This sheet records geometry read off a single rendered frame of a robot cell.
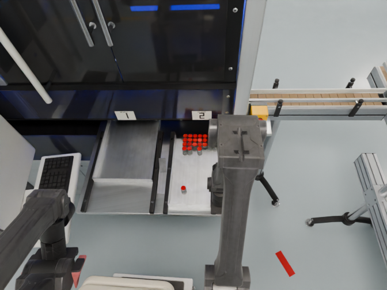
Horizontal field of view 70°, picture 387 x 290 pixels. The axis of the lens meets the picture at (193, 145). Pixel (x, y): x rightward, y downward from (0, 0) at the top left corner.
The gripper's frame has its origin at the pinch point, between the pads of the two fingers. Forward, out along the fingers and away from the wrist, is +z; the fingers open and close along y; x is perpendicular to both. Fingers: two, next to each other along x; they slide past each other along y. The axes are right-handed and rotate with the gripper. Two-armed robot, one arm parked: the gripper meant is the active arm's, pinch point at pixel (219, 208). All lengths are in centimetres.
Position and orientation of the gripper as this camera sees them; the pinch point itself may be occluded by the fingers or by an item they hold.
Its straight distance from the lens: 112.6
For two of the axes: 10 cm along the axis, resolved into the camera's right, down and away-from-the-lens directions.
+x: -10.0, -0.1, 0.7
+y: 0.5, -8.5, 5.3
